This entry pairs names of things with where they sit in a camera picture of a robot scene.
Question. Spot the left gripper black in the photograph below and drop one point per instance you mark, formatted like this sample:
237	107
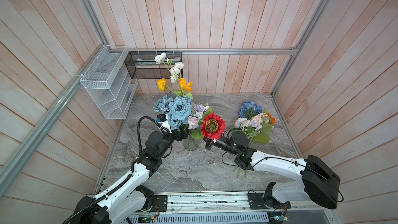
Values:
179	137

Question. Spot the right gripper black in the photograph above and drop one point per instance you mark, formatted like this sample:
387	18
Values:
210	144

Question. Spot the clear grey glass vase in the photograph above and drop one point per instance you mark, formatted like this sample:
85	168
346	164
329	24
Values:
191	143

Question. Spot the red flower stem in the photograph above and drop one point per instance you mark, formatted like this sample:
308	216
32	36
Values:
211	126

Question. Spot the teal blue rose bunch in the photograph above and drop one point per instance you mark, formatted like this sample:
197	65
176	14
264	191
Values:
177	110

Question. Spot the pink lilac mixed bouquet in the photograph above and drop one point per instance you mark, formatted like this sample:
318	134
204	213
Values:
197	113

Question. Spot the yellow orange flower stem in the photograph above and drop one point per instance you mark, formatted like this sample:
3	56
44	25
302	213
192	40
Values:
182	87

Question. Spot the white flower stem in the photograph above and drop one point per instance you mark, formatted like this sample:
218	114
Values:
174	68

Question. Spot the blue purple glass vase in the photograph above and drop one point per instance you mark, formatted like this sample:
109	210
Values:
171	95

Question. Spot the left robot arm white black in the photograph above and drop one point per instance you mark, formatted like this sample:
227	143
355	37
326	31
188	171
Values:
128	194

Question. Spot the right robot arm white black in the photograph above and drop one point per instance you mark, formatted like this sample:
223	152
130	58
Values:
311	178

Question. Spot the pink hydrangea bouquet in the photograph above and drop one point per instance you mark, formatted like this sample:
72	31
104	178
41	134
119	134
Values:
255	129

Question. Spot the blue hydrangea stem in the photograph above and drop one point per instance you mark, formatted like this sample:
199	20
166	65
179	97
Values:
249	109

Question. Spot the electronics board with leds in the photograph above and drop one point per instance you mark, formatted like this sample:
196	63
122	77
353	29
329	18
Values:
276	217

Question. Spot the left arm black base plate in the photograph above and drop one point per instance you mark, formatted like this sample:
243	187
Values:
157	203

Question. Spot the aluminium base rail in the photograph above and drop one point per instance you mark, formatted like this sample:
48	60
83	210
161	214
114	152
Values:
229	207

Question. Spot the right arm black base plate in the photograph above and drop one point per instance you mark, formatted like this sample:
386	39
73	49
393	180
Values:
262	201

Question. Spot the white wire shelf rack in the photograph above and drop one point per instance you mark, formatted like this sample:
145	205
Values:
109	83

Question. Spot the black mesh wall basket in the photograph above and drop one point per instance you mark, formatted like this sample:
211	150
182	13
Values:
149	64

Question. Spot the horizontal aluminium frame bar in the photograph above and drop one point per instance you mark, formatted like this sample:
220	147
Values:
210	51

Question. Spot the left aluminium frame bar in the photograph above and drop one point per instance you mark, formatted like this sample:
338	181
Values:
32	141

